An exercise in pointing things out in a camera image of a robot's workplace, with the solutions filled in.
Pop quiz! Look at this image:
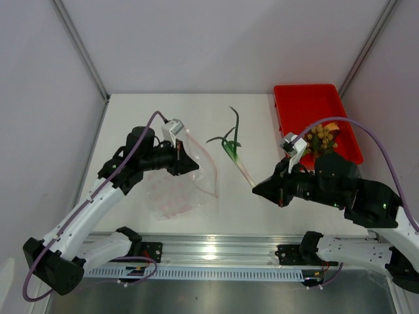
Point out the clear pink-dotted zip bag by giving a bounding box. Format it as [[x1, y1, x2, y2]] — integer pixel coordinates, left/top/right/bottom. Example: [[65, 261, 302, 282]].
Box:
[[144, 130, 219, 219]]

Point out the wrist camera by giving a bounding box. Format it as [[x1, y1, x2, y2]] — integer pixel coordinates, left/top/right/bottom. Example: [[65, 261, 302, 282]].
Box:
[[280, 132, 308, 173], [162, 118, 186, 147]]

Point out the aluminium corner post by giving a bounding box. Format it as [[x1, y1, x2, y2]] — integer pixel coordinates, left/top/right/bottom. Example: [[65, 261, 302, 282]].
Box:
[[50, 0, 110, 103], [338, 0, 402, 99]]

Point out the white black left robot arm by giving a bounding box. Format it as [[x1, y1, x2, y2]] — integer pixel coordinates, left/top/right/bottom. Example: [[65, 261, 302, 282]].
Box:
[[23, 120, 200, 296]]

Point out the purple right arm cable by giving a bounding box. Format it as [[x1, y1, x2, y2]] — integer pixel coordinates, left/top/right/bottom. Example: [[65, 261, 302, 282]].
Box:
[[294, 116, 419, 290]]

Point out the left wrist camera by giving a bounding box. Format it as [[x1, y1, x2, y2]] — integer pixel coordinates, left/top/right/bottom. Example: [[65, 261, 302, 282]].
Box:
[[162, 118, 186, 147]]

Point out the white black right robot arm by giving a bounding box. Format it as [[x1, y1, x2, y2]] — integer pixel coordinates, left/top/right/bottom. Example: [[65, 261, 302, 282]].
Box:
[[252, 153, 418, 293]]

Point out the green spring onion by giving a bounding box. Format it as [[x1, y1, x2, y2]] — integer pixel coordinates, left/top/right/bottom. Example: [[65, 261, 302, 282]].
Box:
[[206, 107, 256, 188]]

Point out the aluminium corner post right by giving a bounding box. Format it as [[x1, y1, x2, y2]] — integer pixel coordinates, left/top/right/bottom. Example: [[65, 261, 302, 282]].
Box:
[[338, 0, 402, 99]]

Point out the white slotted cable duct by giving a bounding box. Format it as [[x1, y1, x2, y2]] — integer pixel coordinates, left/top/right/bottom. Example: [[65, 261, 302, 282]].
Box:
[[85, 265, 304, 283]]

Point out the brown longan fruit bunch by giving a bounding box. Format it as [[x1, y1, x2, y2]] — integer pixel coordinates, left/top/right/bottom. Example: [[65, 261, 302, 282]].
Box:
[[303, 124, 340, 160]]

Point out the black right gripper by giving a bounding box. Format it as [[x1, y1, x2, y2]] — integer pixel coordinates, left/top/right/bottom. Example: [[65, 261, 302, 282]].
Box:
[[252, 156, 343, 208]]

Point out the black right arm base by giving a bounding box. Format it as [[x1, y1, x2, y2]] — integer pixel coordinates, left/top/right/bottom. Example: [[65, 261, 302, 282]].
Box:
[[274, 244, 339, 266]]

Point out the aluminium corner post left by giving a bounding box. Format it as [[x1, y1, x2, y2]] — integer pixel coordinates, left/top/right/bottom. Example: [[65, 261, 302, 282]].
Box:
[[50, 0, 110, 103]]

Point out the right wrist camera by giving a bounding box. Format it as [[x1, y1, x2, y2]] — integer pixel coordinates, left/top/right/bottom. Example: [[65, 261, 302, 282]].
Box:
[[280, 132, 308, 173]]

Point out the aluminium front rail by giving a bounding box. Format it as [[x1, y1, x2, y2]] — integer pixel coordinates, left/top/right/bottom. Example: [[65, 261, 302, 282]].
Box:
[[81, 232, 400, 270]]

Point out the red plastic bin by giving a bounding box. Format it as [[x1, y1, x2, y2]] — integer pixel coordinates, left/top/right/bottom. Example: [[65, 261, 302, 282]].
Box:
[[274, 84, 363, 165]]

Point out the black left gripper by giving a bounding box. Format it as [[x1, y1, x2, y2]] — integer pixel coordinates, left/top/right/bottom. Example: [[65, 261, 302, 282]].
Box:
[[140, 138, 199, 176]]

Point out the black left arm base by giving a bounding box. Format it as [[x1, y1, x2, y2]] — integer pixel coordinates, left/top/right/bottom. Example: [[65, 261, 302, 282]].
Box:
[[128, 241, 163, 263]]

